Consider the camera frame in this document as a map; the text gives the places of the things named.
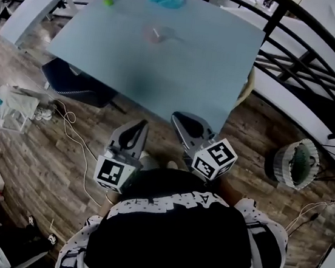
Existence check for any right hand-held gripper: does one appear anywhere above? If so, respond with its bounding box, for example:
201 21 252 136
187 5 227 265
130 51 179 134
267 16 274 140
164 110 243 185

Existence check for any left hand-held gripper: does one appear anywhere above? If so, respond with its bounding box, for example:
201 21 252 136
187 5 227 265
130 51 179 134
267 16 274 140
92 113 151 197

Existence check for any clear pink cup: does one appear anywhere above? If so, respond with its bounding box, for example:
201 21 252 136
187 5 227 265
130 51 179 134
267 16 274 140
141 22 167 46

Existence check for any person's left forearm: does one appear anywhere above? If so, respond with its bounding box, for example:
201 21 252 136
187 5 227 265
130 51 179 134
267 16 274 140
100 190 124 218

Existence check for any person's right forearm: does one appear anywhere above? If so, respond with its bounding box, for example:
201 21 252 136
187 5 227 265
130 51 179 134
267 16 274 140
215 178 246 209

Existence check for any person's white shoe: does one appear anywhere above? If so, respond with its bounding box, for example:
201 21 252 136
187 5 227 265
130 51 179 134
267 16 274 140
138 150 161 173

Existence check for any white sneakers pair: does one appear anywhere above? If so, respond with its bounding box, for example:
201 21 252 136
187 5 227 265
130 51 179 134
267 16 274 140
33 106 57 123

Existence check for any white ribbed basket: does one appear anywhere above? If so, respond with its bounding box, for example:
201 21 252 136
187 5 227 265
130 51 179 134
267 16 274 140
260 132 324 193

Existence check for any person's black white shirt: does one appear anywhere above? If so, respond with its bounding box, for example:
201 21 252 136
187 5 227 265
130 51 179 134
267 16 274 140
56 156 297 268

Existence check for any white fabric bag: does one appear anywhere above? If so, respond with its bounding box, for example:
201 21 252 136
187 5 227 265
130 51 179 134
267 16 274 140
0 83 43 128

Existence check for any black metal railing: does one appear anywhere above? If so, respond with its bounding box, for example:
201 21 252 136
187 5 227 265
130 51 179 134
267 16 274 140
0 0 335 184

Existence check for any blue fluffy cloth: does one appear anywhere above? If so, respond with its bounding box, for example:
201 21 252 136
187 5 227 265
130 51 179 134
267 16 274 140
146 0 188 13

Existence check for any white table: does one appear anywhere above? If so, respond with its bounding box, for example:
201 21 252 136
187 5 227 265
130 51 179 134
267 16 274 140
0 0 77 54

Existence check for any white floor cable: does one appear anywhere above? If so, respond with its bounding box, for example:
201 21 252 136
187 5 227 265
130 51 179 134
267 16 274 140
41 99 116 207

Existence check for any white adapter cable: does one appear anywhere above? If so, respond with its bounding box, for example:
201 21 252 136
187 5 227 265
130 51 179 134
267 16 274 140
285 177 335 239

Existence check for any black cable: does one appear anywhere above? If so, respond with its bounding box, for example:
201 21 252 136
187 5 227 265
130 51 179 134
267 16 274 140
287 209 320 239

